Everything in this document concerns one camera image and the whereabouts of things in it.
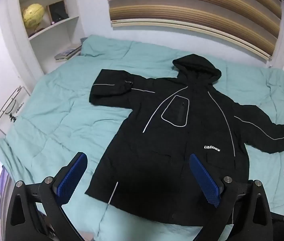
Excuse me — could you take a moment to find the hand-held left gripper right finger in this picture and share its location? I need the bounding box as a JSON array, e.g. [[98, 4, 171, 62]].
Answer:
[[189, 153, 274, 241]]

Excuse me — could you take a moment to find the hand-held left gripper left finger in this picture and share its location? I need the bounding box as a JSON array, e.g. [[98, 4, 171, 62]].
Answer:
[[4, 152, 88, 241]]

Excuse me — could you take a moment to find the black hooded jacket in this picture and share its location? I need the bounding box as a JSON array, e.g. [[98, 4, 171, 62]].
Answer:
[[85, 53, 284, 225]]

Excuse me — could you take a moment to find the teal quilted blanket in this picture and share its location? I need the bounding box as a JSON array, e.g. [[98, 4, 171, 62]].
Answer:
[[0, 35, 284, 241]]

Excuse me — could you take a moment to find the stack of flat books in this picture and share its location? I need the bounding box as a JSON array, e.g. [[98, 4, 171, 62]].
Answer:
[[55, 46, 82, 61]]

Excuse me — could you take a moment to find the white bookshelf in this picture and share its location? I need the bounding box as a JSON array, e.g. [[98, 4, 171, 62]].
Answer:
[[17, 0, 86, 74]]

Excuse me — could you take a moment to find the yellow globe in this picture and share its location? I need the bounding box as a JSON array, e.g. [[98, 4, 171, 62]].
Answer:
[[22, 3, 45, 37]]

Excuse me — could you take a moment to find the brown striped window blind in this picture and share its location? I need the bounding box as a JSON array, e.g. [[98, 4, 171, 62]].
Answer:
[[105, 0, 282, 61]]

